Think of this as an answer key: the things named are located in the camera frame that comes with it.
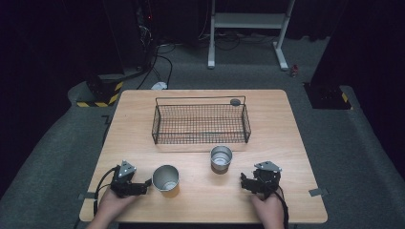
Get dark equipment rack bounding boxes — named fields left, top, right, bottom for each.
left=135, top=0, right=159, bottom=72

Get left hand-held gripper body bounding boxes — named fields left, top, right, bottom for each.
left=110, top=159, right=148, bottom=198

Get black wire mesh basket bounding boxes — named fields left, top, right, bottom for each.
left=151, top=95, right=252, bottom=145

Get orange metal cup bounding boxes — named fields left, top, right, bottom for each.
left=151, top=164, right=181, bottom=198

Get white metal stand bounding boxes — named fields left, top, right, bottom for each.
left=206, top=0, right=296, bottom=72

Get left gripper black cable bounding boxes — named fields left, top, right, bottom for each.
left=93, top=166, right=119, bottom=218

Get black floor cables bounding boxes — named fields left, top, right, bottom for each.
left=136, top=31, right=176, bottom=91

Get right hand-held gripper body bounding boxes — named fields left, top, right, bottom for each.
left=250, top=160, right=283, bottom=198

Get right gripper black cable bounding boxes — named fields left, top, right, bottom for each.
left=270, top=186, right=290, bottom=229

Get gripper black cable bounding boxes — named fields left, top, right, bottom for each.
left=93, top=166, right=119, bottom=218
left=270, top=186, right=290, bottom=229

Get black base with hazard stripes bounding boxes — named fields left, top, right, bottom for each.
left=75, top=73, right=124, bottom=109
left=303, top=82, right=354, bottom=111

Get person's left hand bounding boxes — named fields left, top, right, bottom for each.
left=97, top=187, right=139, bottom=221

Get silver metal cup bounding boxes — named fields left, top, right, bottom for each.
left=209, top=145, right=234, bottom=175

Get person's right hand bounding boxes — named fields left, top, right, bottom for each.
left=249, top=190, right=286, bottom=229

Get grey tape strip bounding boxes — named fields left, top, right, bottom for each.
left=77, top=192, right=98, bottom=201
left=308, top=187, right=330, bottom=198

